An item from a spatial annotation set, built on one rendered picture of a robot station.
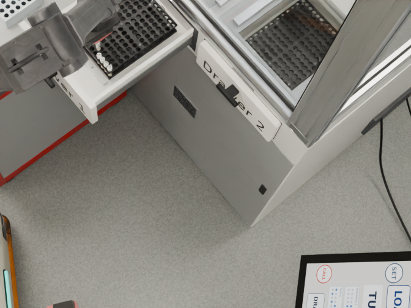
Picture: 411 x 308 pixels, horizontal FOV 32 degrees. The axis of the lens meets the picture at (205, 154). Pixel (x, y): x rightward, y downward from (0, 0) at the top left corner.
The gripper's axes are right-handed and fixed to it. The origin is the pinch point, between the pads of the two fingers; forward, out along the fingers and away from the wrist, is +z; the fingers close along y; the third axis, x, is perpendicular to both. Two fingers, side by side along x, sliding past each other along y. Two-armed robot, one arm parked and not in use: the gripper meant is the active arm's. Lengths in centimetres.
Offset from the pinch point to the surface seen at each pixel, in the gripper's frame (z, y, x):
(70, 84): 3.5, 11.2, 4.7
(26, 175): 96, 28, -12
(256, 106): 3.9, -21.6, 35.8
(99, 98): 6.9, 7.1, 10.6
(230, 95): 5.2, -18.8, 29.3
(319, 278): -5, -4, 77
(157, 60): 8.7, -11.1, 10.1
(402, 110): 97, -102, 53
